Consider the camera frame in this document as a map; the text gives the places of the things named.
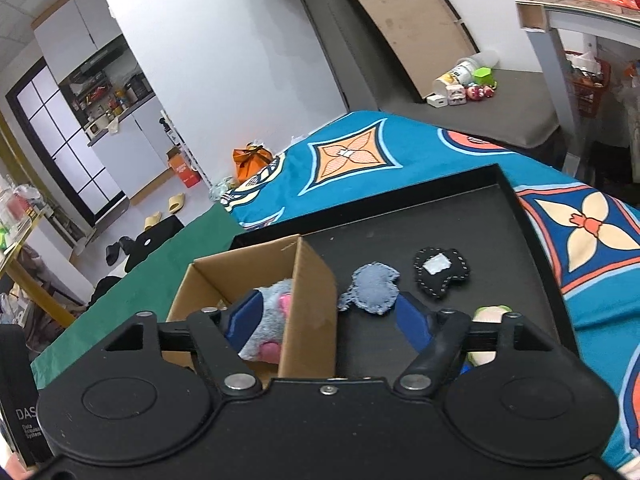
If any black-framed sliding door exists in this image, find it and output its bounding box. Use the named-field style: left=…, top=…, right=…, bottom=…
left=5, top=57, right=131, bottom=228

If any clear plastic storage box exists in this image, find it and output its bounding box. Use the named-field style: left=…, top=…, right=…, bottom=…
left=0, top=175, right=46, bottom=241

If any red plastic basket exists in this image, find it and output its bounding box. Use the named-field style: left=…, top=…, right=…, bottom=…
left=565, top=50, right=613, bottom=118

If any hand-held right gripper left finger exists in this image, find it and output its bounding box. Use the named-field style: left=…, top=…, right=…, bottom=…
left=102, top=291, right=265, bottom=395

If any grey bed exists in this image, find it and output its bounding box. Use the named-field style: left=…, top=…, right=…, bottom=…
left=297, top=0, right=563, bottom=166

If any blue patterned blanket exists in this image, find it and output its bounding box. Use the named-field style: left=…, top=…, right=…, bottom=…
left=220, top=110, right=640, bottom=476

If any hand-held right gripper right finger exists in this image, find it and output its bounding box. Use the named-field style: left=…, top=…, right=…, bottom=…
left=394, top=293, right=557, bottom=393

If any orange gift bag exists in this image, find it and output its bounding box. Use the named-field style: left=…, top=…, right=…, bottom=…
left=233, top=142, right=275, bottom=183

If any white wire rack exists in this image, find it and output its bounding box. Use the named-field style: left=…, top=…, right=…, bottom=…
left=160, top=110, right=211, bottom=186

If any plush toy with green edge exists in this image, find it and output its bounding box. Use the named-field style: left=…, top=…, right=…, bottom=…
left=460, top=305, right=513, bottom=376

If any yellow frame table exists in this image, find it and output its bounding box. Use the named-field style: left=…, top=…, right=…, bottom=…
left=0, top=205, right=76, bottom=328

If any black felt patch grey square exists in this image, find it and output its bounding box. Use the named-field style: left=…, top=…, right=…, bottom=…
left=412, top=246, right=473, bottom=301

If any blue-grey felt patch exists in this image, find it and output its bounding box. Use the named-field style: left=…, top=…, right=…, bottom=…
left=337, top=262, right=402, bottom=317

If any black cloth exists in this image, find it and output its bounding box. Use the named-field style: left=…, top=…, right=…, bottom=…
left=90, top=272, right=131, bottom=306

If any orange cardboard box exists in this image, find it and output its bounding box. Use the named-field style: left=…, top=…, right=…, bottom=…
left=167, top=147, right=201, bottom=188

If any green cloth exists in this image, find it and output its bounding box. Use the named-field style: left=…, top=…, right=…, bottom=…
left=30, top=203, right=246, bottom=391

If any white kitchen cabinet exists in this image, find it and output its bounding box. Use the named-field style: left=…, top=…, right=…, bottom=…
left=34, top=0, right=176, bottom=206

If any brown board with black frame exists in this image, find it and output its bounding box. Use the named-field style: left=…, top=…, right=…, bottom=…
left=336, top=0, right=481, bottom=105

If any grey pink plush mouse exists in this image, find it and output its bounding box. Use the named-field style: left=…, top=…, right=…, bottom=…
left=239, top=280, right=296, bottom=365

